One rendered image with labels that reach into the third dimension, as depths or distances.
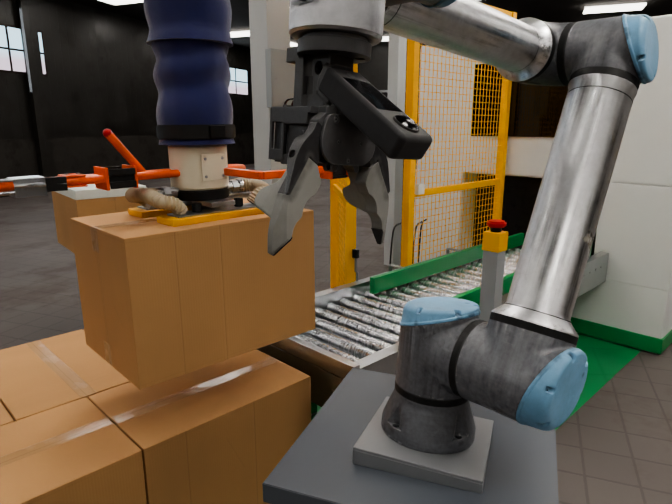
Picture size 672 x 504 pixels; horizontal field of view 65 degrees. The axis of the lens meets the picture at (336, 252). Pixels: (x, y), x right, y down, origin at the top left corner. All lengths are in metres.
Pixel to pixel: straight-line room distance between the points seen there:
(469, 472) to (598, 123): 0.65
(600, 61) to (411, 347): 0.61
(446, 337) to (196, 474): 0.96
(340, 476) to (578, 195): 0.65
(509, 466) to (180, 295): 0.88
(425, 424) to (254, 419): 0.80
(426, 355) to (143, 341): 0.75
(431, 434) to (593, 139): 0.60
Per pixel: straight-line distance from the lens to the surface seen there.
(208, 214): 1.52
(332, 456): 1.10
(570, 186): 0.99
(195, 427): 1.63
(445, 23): 0.85
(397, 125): 0.46
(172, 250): 1.41
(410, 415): 1.07
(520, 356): 0.93
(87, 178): 1.48
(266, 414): 1.77
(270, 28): 3.05
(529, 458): 1.16
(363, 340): 2.14
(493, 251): 1.99
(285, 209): 0.47
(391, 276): 2.72
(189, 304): 1.47
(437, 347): 1.00
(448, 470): 1.04
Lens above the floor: 1.38
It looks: 14 degrees down
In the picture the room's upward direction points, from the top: straight up
